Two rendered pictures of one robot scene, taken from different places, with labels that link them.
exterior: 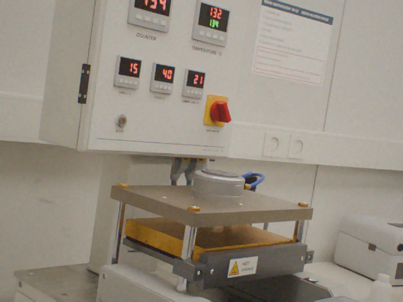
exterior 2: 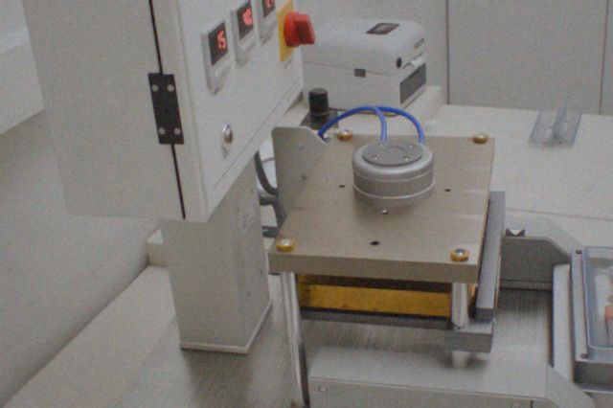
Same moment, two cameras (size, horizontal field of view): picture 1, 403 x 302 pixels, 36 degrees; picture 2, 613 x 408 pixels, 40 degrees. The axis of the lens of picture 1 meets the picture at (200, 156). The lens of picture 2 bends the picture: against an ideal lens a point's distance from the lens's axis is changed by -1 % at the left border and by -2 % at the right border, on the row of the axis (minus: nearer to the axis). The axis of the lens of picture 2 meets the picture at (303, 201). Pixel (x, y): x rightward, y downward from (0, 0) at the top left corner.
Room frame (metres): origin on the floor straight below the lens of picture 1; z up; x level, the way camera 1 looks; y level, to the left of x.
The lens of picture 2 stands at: (0.32, 0.39, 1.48)
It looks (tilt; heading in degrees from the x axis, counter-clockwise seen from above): 26 degrees down; 333
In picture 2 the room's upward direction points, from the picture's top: 5 degrees counter-clockwise
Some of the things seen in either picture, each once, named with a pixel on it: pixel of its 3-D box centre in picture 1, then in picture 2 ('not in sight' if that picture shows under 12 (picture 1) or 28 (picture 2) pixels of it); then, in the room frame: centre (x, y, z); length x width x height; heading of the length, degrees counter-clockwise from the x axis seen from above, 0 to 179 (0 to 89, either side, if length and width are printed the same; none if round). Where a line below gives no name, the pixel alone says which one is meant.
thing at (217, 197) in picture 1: (208, 208); (367, 201); (0.98, -0.03, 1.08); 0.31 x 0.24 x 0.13; 136
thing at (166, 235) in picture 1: (216, 224); (397, 223); (0.95, -0.04, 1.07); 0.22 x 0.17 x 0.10; 136
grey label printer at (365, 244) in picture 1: (385, 248); (365, 63); (1.91, -0.61, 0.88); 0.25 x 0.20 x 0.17; 32
